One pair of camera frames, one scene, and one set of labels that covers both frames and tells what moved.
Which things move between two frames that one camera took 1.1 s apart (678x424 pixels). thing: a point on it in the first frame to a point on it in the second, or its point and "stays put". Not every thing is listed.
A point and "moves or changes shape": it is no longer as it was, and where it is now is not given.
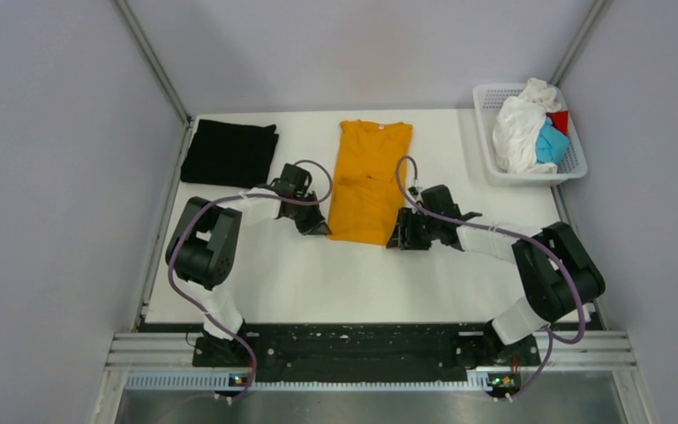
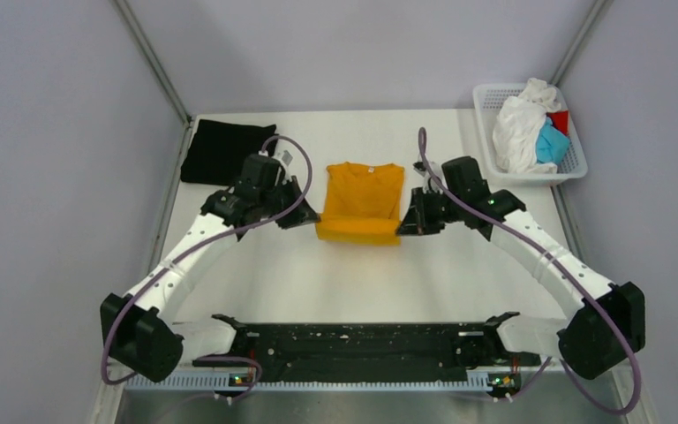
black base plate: x=379 y=347 stays put
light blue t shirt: x=551 y=145 stays put
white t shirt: x=516 y=128 stays put
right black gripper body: x=417 y=230 to x=433 y=212
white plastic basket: x=488 y=99 stays put
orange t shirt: x=368 y=180 moves or changes shape
